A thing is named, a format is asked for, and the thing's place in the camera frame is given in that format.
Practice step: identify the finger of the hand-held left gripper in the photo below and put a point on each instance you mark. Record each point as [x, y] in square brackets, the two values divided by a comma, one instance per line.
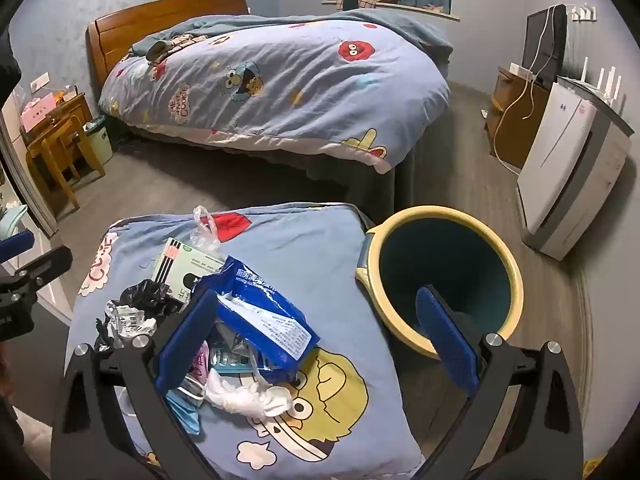
[14, 246]
[47, 262]

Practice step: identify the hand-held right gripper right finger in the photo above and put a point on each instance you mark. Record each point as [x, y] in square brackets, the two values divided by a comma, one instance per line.
[445, 340]

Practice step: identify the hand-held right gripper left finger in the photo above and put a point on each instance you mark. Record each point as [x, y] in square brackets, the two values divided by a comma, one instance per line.
[182, 345]

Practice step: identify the white tissue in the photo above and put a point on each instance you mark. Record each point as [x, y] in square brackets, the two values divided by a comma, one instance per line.
[235, 395]

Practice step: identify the blue wet wipes packet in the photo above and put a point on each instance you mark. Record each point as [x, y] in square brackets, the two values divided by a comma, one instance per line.
[265, 310]

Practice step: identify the yellow bin with teal inside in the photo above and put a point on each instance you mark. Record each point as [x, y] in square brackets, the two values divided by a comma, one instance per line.
[440, 250]

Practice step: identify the clear plastic bag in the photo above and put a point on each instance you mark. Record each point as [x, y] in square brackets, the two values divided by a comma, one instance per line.
[207, 240]

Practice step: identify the pink wrapper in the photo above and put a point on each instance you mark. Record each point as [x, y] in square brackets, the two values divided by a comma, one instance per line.
[200, 360]

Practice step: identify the teal pill blister pack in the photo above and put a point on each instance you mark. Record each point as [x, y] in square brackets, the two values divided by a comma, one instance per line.
[230, 360]

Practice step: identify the crumpled silver foil wrapper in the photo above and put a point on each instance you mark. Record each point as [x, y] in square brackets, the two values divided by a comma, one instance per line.
[125, 322]

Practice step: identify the crumpled black plastic bag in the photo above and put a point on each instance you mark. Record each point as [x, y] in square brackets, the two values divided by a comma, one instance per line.
[145, 295]

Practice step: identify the blue face mask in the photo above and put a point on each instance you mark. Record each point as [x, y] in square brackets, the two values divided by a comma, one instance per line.
[185, 410]

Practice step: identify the green cardboard box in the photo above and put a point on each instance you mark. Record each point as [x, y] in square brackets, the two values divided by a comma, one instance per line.
[185, 270]

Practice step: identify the wooden stool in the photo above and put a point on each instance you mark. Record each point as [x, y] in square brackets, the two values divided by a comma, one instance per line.
[52, 152]

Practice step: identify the pink box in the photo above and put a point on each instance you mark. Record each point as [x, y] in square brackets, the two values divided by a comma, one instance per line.
[37, 115]

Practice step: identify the pale green waste bin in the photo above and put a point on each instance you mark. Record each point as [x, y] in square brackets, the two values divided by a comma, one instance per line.
[100, 140]

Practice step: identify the wooden bedside desk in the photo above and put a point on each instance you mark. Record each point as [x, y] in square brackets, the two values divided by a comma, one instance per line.
[75, 107]

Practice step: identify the blue cartoon blanket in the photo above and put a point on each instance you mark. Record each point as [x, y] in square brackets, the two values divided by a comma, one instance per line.
[300, 240]

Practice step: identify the white cabinet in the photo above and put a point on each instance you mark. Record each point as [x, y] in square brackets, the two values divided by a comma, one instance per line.
[550, 170]

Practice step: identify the grey cabinet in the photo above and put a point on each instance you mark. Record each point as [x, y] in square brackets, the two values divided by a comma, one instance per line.
[600, 170]

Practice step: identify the wooden bed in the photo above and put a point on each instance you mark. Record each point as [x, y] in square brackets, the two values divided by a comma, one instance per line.
[150, 15]

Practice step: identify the white router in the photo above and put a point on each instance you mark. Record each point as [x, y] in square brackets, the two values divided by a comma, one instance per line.
[602, 87]

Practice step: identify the black monitor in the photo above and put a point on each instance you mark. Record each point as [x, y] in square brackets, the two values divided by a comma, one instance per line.
[545, 45]

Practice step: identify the white wall socket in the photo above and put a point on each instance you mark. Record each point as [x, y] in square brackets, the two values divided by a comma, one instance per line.
[40, 82]

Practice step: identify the white wall hooks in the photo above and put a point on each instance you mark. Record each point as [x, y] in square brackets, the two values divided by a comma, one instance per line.
[584, 12]

